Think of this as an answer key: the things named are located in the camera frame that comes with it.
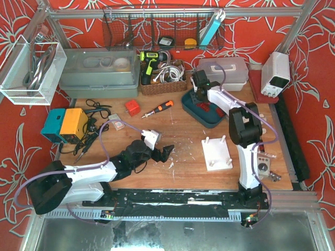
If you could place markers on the orange black screwdriver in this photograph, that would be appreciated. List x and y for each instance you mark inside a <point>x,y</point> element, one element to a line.
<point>162,107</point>

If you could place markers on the white power supply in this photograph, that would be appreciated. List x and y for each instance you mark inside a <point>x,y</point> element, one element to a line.
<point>275,74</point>

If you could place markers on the black wire basket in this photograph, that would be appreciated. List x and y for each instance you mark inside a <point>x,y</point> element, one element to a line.
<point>134,32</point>

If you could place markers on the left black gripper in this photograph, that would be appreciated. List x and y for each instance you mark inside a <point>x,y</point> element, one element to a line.
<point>156,154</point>

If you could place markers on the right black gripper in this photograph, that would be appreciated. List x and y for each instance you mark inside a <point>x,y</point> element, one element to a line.
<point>199,92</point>

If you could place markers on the green black drill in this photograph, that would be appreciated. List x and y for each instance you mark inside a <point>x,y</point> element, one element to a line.
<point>151,60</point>

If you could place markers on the grey plastic storage box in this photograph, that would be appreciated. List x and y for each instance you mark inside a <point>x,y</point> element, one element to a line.
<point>98,73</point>

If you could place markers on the small clear parts box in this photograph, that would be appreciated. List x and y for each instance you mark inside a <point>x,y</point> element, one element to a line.
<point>264,164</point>

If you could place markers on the red spring in tray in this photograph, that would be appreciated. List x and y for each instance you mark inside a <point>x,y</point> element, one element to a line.
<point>205,106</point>
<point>219,112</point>

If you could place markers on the teal device box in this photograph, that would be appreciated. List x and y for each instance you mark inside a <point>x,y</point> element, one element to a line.
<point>53,124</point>

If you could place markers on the yellow soldering station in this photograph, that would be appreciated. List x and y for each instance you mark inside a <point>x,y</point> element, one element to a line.
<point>73,125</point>

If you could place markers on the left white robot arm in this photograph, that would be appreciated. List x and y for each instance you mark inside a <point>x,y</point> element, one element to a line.
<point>59,184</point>

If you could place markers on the red cube adapter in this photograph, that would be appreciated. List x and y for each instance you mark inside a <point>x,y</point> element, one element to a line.
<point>132,107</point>

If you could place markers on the brown wicker basket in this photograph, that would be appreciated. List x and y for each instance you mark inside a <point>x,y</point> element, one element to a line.
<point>161,88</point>

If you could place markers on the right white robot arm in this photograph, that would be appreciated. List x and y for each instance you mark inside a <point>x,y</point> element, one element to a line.
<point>245,132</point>

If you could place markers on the soldering iron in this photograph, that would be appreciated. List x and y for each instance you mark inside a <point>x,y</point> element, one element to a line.
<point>82,153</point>

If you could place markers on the white peg board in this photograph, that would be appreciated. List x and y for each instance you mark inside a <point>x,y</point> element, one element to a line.
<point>216,154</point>

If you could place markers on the clear acrylic box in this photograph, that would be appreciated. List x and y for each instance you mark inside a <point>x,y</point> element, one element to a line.
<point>31,76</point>

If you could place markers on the beige work glove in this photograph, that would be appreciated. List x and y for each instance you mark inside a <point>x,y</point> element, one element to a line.
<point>262,120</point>

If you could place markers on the yellow tape measure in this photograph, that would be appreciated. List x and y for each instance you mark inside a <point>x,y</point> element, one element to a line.
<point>190,44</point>

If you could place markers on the teal plastic tray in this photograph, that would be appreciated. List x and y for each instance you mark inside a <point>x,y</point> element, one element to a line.
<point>207,119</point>

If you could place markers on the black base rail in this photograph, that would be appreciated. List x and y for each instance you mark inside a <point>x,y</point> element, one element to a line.
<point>176,204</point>

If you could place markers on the white plastic lidded box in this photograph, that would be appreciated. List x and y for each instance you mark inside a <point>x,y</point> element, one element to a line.
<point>232,72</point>

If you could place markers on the small clear screw box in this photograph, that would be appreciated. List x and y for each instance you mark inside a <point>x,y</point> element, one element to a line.
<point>116,121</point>

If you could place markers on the blue white case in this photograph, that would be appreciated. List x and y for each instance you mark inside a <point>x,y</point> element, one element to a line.
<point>208,32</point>

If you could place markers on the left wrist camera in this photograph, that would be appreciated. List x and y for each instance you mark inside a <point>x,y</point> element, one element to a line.
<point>151,138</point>

